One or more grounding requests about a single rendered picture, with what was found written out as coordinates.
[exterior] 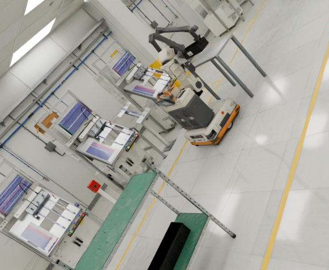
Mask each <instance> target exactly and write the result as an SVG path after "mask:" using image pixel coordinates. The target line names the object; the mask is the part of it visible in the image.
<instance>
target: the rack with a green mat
mask: <svg viewBox="0 0 329 270"><path fill-rule="evenodd" d="M142 162H143V163H144V164H145V165H146V166H148V167H149V168H150V169H151V170H152V172H147V173H143V174H138V175H134V174H132V173H131V172H130V171H129V170H127V169H126V168H125V167H124V166H123V165H120V166H119V169H121V170H122V171H123V172H124V173H126V174H127V175H128V176H129V177H131V179H130V180H129V182H128V184H127V185H126V187H125V188H124V190H123V192H122V193H121V195H120V197H119V198H118V200H117V201H116V203H115V205H114V206H113V208H112V209H111V211H110V212H109V214H108V216H107V217H106V219H105V220H104V222H103V224H102V225H101V227H100V228H99V230H98V232H97V233H96V235H95V236H94V238H93V240H92V241H91V243H90V244H89V246H88V247H87V249H86V251H85V252H84V254H83V255H82V257H81V259H80V260H79V262H78V263H77V265H76V267H75V268H74V269H73V268H72V267H70V266H68V265H67V264H65V263H63V262H62V261H60V260H59V259H57V260H56V262H55V263H56V264H57V265H59V266H61V267H62V268H64V269H66V270H106V269H107V267H108V265H109V264H110V262H111V260H112V258H113V257H114V255H115V253H116V252H117V250H118V248H119V246H120V245H121V243H122V241H123V239H124V238H125V236H126V234H127V232H128V231H129V229H130V227H131V225H132V223H133V222H134V220H135V218H136V216H137V215H138V213H139V211H140V209H141V208H142V206H143V204H144V202H145V201H146V199H147V197H148V195H149V193H151V194H152V195H153V196H154V197H156V198H157V199H158V200H159V201H161V202H162V203H163V204H164V205H166V206H167V207H168V208H169V209H171V210H172V211H173V212H175V214H177V217H176V219H175V222H182V223H183V224H184V225H185V226H186V227H188V228H189V229H190V230H191V231H190V233H189V236H188V238H187V240H186V242H185V244H184V246H183V249H182V251H181V253H180V255H179V258H178V260H177V262H176V264H175V267H174V269H173V270H189V268H190V266H191V264H192V262H193V259H194V257H195V255H196V252H197V249H198V247H199V245H200V242H201V240H202V238H203V235H204V233H205V231H206V228H207V226H208V224H209V222H210V219H211V220H212V221H213V222H214V223H215V224H217V225H218V226H219V227H221V228H222V230H224V231H225V232H226V233H228V234H229V235H230V236H231V237H232V238H235V237H236V234H235V233H233V232H232V231H230V230H229V229H228V228H227V227H226V226H225V225H223V224H222V223H221V222H220V221H219V220H218V219H216V218H215V217H214V216H213V215H212V214H211V213H209V212H208V211H207V210H206V209H205V208H204V207H202V206H201V205H200V204H199V203H198V202H197V201H195V200H194V199H193V198H192V197H191V196H190V195H188V194H187V193H186V192H185V191H184V190H183V189H181V188H180V187H179V186H177V185H176V183H174V182H173V181H172V180H170V179H169V178H168V177H167V176H166V175H165V174H163V173H162V172H161V171H160V170H159V169H158V168H156V167H155V166H154V165H153V164H152V163H151V162H149V161H148V160H147V159H146V158H144V159H143V160H142ZM159 177H161V178H162V179H163V180H164V181H165V182H167V183H168V184H169V185H170V186H172V187H173V188H174V189H175V190H176V191H178V192H179V193H180V194H181V195H182V196H183V197H185V198H186V199H187V200H188V201H189V202H191V203H192V204H193V205H194V206H195V207H197V208H198V209H199V210H200V211H201V212H202V213H180V212H179V211H178V210H177V209H176V208H174V207H173V206H172V205H171V204H169V203H168V202H167V201H166V200H165V199H163V198H162V197H161V196H160V195H158V194H157V193H156V192H155V191H154V190H152V188H153V187H154V185H155V183H156V182H157V180H158V178H159Z"/></svg>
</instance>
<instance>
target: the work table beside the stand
mask: <svg viewBox="0 0 329 270"><path fill-rule="evenodd" d="M230 39H232V41H233V42H234V43H235V44H236V45H237V47H238V48H239V49H240V50H241V51H242V52H243V53H244V55H245V56H246V57H247V59H249V60H250V62H251V63H252V64H253V66H254V67H255V68H256V69H257V70H258V71H259V72H260V74H261V75H262V76H263V77H266V75H267V74H266V73H265V72H264V71H263V70H262V68H261V67H260V66H259V65H258V64H257V63H256V61H255V60H254V59H253V58H252V57H251V55H250V54H249V53H248V52H247V51H246V50H245V48H244V47H243V46H242V45H241V43H240V42H239V41H238V40H237V39H236V37H235V36H234V35H233V34H230V35H229V36H227V37H225V38H223V39H221V40H220V41H218V42H216V43H214V44H213V45H211V46H209V47H207V48H205V49H204V50H203V51H202V52H201V53H200V54H199V56H198V57H197V59H196V60H195V61H194V63H193V65H194V67H195V68H196V67H198V66H201V65H203V64H205V63H207V62H209V61H211V62H212V64H213V65H214V66H215V67H216V68H217V69H218V70H219V71H220V72H221V73H222V74H223V76H224V77H225V78H226V79H227V80H228V81H229V82H230V83H231V84H232V85H233V86H236V83H235V82H234V81H233V80H232V79H231V78H230V77H229V76H228V75H227V73H226V72H225V71H224V70H223V69H222V68H221V67H220V66H219V65H218V64H217V62H216V61H215V60H214V59H216V60H217V61H218V62H219V63H220V64H221V65H222V66H223V67H224V69H225V70H226V71H227V72H228V73H229V74H230V75H231V76H232V77H233V79H234V80H235V81H236V82H237V83H238V84H239V85H240V86H241V87H242V88H243V90H244V91H245V92H246V93H247V94H248V95H249V96H250V97H251V98H253V96H254V95H253V93H252V92H251V91H250V90H249V89H248V88H247V87H246V86H245V84H244V83H243V82H242V81H241V80H240V79H239V78H238V77H237V75H236V74H235V73H234V72H233V71H232V70H231V69H230V68H229V67H228V65H227V64H226V63H225V62H224V61H223V60H222V59H221V58H220V57H219V54H220V53H221V51H222V50H223V49H224V47H225V46H226V45H227V43H228V42H229V40H230ZM193 76H194V77H195V78H197V77H199V78H200V76H199V75H198V74H197V73H196V72H194V74H193ZM200 80H201V81H202V83H203V84H204V87H205V88H206V89H207V90H208V91H209V92H210V93H211V94H212V95H213V96H214V97H215V98H216V99H217V100H221V98H220V97H219V96H218V95H217V94H216V93H215V92H214V91H213V90H212V89H211V88H210V87H209V86H208V85H207V84H206V83H205V82H204V81H203V80H202V79H201V78H200Z"/></svg>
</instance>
